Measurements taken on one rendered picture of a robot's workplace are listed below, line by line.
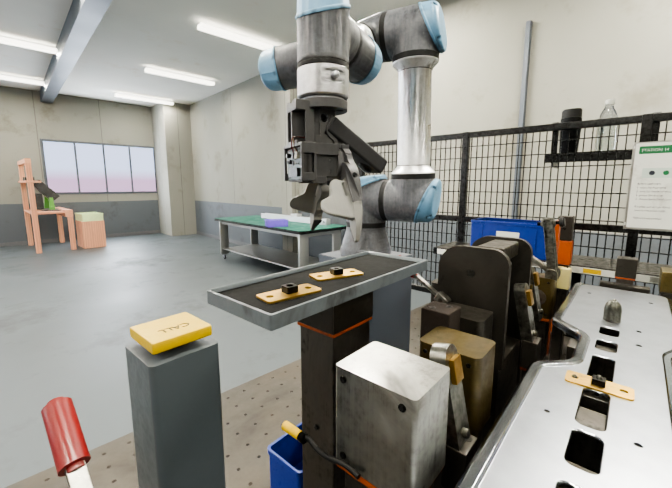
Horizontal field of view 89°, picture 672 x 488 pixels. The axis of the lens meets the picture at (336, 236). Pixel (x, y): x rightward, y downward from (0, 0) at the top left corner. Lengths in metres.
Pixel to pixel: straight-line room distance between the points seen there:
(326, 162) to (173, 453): 0.38
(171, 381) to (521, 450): 0.39
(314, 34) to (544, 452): 0.59
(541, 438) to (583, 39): 3.59
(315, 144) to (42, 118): 9.92
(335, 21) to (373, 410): 0.48
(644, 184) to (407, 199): 0.97
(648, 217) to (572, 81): 2.34
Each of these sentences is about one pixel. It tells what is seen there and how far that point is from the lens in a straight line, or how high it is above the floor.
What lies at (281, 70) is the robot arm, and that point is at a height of 1.51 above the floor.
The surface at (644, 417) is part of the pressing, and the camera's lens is 0.66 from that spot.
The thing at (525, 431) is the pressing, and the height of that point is 1.00.
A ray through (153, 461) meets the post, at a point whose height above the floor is 1.04.
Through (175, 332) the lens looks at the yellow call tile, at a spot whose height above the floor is 1.16.
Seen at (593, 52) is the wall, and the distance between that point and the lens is 3.85.
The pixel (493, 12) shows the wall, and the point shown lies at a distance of 4.29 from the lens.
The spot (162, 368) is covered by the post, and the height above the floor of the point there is 1.14.
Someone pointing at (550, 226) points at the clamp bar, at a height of 1.19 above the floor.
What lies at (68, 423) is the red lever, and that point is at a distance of 0.36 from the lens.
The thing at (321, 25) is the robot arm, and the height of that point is 1.51.
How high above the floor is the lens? 1.30
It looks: 8 degrees down
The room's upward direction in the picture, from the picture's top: straight up
